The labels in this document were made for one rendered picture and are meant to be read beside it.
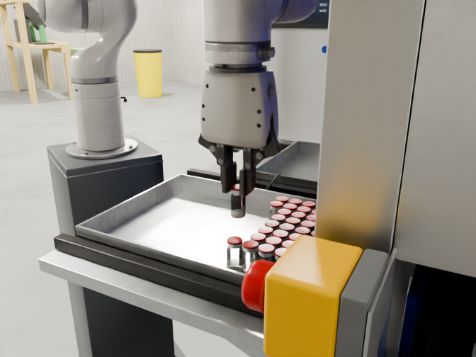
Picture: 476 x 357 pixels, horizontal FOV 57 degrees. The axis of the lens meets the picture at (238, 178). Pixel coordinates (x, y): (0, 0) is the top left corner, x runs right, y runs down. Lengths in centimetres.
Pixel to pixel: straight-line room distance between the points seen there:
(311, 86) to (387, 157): 110
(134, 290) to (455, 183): 39
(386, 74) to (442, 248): 14
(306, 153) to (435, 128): 77
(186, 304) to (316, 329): 25
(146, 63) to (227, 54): 676
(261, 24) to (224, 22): 4
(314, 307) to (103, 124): 95
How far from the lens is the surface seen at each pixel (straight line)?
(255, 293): 34
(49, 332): 204
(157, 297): 56
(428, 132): 34
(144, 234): 70
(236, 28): 54
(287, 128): 150
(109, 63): 117
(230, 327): 51
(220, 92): 57
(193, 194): 84
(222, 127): 58
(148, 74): 732
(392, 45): 33
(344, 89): 34
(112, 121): 119
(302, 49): 145
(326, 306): 30
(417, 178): 35
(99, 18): 117
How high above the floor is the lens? 120
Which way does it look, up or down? 20 degrees down
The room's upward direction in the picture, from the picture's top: straight up
